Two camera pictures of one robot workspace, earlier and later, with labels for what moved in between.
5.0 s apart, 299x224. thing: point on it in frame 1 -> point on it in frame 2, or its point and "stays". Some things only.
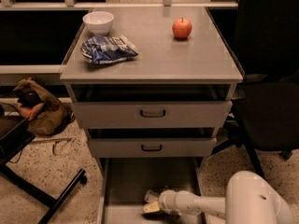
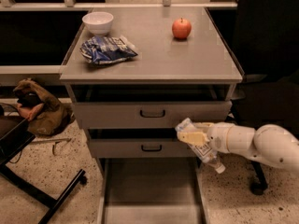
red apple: [181, 28] stays
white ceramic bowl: [99, 22] stays
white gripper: [169, 200] -> [218, 136]
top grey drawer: [152, 105] stays
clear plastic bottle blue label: [150, 196] -> [208, 156]
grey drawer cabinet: [150, 86] stays
